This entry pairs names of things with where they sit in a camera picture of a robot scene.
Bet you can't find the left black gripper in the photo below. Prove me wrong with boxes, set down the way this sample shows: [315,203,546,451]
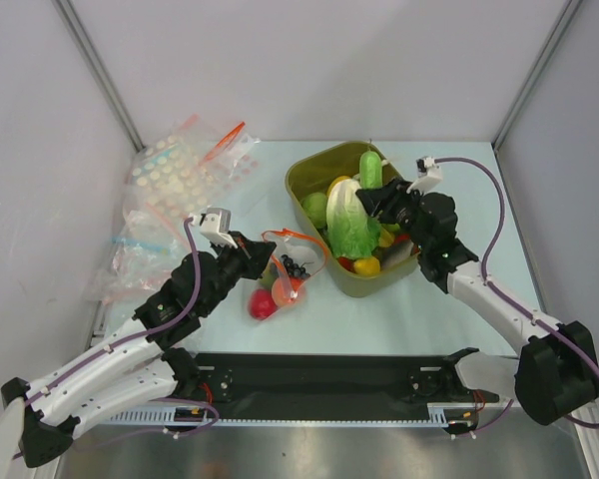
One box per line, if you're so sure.
[199,231,276,314]

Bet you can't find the red-green toy mango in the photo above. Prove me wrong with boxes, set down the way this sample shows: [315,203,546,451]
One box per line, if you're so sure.
[259,262,279,290]

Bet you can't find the green toy cucumber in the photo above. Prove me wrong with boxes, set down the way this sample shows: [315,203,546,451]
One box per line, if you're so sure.
[359,151,382,189]

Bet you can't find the clear orange-zipper bag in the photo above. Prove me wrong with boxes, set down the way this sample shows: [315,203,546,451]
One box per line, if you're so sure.
[244,229,327,321]

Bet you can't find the dark toy grapes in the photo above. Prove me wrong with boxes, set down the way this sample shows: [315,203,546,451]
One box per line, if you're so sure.
[282,254,310,280]

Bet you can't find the toy peach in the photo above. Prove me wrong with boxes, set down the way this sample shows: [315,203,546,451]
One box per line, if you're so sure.
[271,278,305,307]

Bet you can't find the red toy apple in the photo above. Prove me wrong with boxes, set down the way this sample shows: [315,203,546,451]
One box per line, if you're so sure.
[248,289,278,320]

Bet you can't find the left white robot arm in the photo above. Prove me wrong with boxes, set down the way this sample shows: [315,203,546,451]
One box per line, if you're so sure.
[1,232,276,468]

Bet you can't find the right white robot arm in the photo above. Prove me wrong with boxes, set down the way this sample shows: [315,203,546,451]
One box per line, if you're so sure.
[356,180,599,425]

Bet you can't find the pile of spare zip bags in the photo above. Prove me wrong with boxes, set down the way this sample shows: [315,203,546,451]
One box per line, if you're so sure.
[86,115,259,303]

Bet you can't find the green toy cabbage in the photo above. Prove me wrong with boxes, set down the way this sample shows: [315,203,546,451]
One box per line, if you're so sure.
[326,179,381,259]

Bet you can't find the yellow toy banana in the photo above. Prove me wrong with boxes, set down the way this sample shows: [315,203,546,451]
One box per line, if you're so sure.
[326,176,351,197]

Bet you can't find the grey toy fish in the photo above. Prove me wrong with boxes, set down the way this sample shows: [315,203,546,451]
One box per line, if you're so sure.
[380,240,414,270]

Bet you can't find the green toy bell pepper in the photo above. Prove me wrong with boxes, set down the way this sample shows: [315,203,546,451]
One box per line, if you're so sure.
[300,192,327,230]

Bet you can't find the yellow toy pear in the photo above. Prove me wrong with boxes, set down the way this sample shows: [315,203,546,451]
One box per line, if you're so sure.
[353,256,381,277]

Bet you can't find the small red toy tomato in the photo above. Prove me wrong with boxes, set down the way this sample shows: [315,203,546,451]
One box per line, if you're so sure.
[337,256,354,272]

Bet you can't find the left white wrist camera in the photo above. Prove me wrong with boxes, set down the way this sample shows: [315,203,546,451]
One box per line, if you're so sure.
[189,208,237,247]

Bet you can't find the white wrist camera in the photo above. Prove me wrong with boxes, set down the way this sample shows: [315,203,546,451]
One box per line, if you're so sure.
[407,157,443,195]
[189,208,237,247]

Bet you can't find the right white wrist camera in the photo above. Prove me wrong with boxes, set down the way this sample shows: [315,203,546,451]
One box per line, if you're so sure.
[407,157,443,195]

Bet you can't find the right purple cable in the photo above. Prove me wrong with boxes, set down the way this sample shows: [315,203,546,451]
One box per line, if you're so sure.
[436,156,599,430]

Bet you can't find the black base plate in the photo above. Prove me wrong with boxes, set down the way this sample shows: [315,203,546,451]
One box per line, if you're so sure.
[196,353,498,409]

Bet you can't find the white cable duct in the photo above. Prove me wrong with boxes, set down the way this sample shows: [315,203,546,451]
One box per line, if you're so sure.
[104,400,474,428]

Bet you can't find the right aluminium corner post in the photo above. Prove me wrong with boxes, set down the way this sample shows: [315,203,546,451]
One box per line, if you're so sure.
[491,0,585,154]

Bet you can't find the aluminium corner post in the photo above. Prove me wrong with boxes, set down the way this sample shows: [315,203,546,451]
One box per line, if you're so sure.
[51,0,145,152]
[491,0,585,154]

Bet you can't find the left aluminium corner post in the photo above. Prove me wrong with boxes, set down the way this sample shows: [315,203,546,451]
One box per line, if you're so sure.
[51,0,145,152]

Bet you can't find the aluminium frame rail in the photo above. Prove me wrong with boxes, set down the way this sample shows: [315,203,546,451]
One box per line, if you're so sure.
[573,403,599,478]

